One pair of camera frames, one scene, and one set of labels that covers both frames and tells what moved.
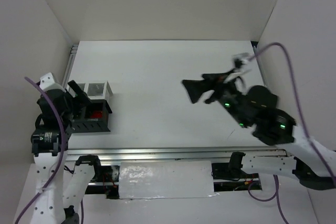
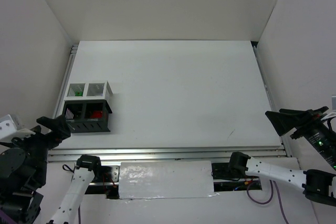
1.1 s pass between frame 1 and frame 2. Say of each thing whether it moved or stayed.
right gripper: moved
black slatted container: stayed
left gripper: moved
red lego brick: stayed
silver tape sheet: stayed
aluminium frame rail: stayed
